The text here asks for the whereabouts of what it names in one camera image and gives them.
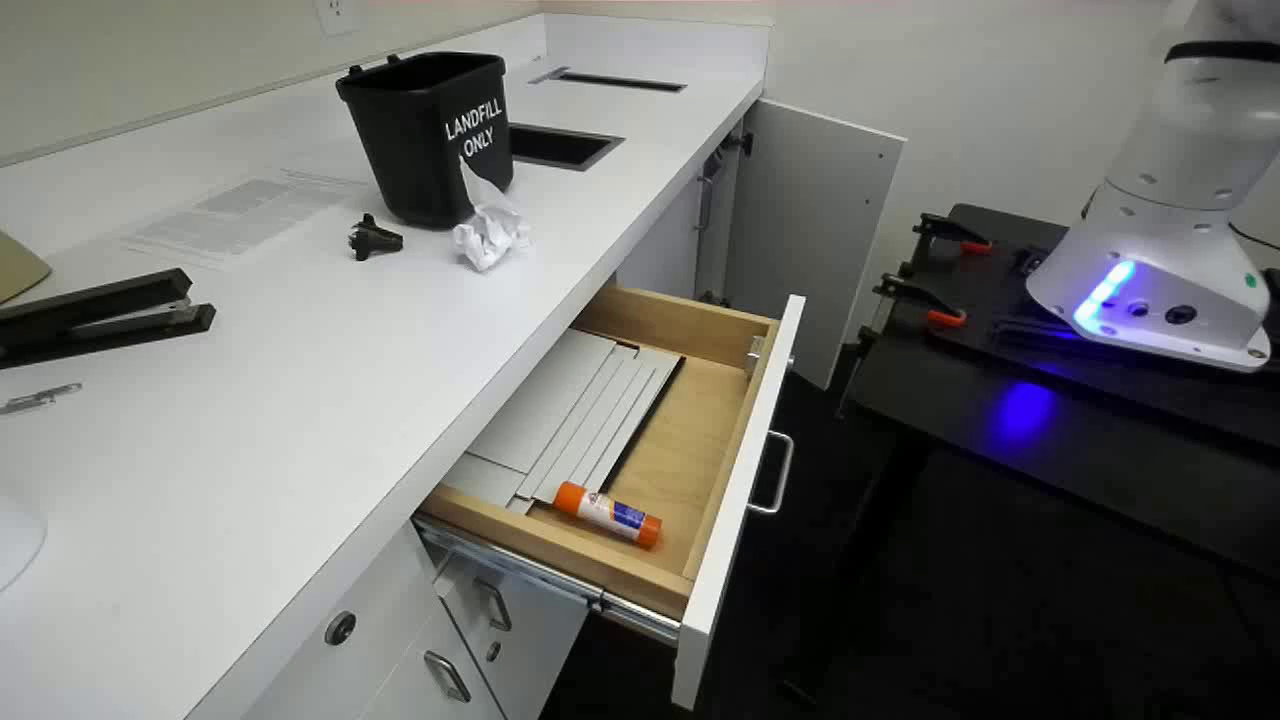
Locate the wooden drawer with white front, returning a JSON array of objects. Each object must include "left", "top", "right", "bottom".
[{"left": 418, "top": 285, "right": 804, "bottom": 713}]

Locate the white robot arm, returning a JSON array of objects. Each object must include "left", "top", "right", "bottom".
[{"left": 1023, "top": 0, "right": 1280, "bottom": 370}]

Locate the orange capped glue stick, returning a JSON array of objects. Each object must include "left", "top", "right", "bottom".
[{"left": 550, "top": 484, "right": 663, "bottom": 546}]

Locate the crumpled white paper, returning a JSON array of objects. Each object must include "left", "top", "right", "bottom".
[{"left": 451, "top": 171, "right": 526, "bottom": 271}]

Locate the open white cabinet door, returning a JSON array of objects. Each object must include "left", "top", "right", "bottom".
[{"left": 724, "top": 98, "right": 904, "bottom": 388}]

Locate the black orange clamp front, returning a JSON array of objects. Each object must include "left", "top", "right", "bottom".
[{"left": 872, "top": 271, "right": 969, "bottom": 332}]

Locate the black orange clamp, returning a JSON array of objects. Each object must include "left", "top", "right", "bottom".
[
  {"left": 911, "top": 211, "right": 994, "bottom": 256},
  {"left": 872, "top": 271, "right": 969, "bottom": 332}
]

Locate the small black clip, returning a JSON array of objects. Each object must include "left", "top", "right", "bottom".
[{"left": 348, "top": 216, "right": 402, "bottom": 261}]

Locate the black landfill only bin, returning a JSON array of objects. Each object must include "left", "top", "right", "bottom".
[{"left": 334, "top": 53, "right": 512, "bottom": 226}]

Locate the black orange clamp rear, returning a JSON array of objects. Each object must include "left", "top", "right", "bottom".
[{"left": 911, "top": 211, "right": 994, "bottom": 256}]

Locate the black robot table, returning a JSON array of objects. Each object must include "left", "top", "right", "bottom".
[{"left": 846, "top": 205, "right": 1280, "bottom": 580}]

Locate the white lower cabinet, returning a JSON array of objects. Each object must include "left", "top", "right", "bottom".
[{"left": 249, "top": 527, "right": 585, "bottom": 720}]

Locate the black stapler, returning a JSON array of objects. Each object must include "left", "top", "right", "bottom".
[{"left": 0, "top": 269, "right": 216, "bottom": 367}]

